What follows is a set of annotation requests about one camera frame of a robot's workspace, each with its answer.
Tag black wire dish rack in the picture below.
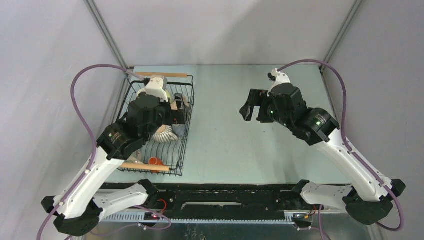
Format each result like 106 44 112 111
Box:
117 72 195 176

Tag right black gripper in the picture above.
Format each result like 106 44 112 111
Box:
239 89 292 130

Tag small orange cup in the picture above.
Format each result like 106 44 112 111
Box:
148 157 168 173

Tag grey-blue small cup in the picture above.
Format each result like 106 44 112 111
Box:
172 124 187 139

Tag white ribbed mug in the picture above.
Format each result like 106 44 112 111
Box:
152 125 179 143

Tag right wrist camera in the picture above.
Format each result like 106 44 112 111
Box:
267 68 291 93

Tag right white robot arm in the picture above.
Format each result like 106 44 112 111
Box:
239 83 406 225

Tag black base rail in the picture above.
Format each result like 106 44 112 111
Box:
99 182 352 223

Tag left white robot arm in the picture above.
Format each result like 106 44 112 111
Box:
41 93 173 237

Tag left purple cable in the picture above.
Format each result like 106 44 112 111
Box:
35 64 147 240

